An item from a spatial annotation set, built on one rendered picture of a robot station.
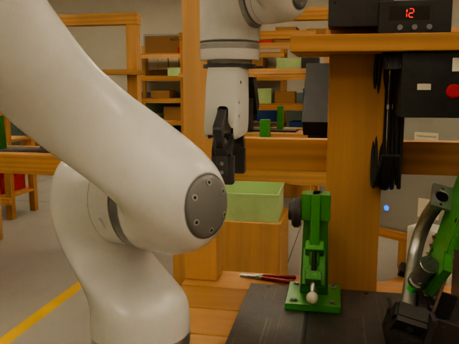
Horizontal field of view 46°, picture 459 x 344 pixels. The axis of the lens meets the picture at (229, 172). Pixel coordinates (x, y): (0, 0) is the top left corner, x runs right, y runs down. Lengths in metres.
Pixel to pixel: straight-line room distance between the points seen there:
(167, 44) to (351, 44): 10.49
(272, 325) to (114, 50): 11.14
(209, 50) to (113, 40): 11.45
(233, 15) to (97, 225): 0.33
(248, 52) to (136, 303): 0.36
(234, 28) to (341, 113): 0.73
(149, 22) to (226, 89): 11.19
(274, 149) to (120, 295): 0.97
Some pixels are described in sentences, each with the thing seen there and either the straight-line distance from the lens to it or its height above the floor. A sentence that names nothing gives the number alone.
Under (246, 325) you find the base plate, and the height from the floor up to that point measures 0.90.
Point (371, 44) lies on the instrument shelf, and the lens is 1.31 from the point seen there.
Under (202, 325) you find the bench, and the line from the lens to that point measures 1.30.
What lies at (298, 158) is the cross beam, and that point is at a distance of 1.54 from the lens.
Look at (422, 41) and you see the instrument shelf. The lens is 1.33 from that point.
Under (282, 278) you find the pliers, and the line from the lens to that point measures 1.55.
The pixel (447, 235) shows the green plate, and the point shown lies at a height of 1.14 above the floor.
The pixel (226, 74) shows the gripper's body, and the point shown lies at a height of 1.44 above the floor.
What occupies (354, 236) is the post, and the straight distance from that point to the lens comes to 1.48.
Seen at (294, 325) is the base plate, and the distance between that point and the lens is 1.26.
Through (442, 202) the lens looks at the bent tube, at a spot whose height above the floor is 1.19.
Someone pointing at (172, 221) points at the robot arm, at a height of 1.29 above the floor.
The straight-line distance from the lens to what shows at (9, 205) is 6.22.
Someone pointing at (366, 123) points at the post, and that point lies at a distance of 1.44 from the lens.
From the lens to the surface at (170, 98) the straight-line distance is 10.98.
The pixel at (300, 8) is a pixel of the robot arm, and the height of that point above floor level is 1.52.
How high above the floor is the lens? 1.43
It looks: 9 degrees down
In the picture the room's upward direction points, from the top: straight up
